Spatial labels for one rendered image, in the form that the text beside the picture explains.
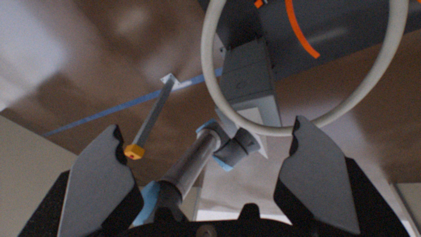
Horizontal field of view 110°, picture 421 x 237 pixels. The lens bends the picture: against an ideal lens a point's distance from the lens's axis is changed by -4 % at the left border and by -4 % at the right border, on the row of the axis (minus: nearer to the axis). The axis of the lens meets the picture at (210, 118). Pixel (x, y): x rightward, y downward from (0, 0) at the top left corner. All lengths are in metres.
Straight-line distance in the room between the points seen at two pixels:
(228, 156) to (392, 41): 0.80
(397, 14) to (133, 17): 1.84
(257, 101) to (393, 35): 0.65
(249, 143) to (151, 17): 1.49
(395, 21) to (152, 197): 0.74
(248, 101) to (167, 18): 1.18
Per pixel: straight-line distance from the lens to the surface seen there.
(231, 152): 0.99
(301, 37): 1.80
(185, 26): 1.77
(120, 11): 2.02
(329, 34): 1.87
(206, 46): 0.39
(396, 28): 0.59
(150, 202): 0.51
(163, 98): 1.90
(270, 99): 1.03
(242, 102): 1.04
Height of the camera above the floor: 1.61
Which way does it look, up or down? 40 degrees down
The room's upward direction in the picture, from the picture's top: 168 degrees counter-clockwise
